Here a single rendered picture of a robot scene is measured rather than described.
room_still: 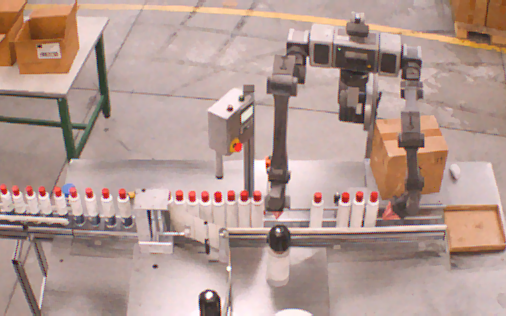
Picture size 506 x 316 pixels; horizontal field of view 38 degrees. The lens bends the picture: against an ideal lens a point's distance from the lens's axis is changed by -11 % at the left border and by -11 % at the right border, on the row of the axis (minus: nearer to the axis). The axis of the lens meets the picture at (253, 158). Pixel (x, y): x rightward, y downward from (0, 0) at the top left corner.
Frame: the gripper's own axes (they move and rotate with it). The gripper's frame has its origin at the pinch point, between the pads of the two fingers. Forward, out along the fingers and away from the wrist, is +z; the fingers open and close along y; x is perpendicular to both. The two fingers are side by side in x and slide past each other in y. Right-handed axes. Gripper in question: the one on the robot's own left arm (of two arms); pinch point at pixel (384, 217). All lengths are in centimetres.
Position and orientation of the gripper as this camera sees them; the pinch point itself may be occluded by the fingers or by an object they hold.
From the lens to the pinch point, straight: 342.1
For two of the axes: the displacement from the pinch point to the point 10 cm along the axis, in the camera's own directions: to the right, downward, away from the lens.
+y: -0.1, 6.9, -7.3
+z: -6.6, 5.5, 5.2
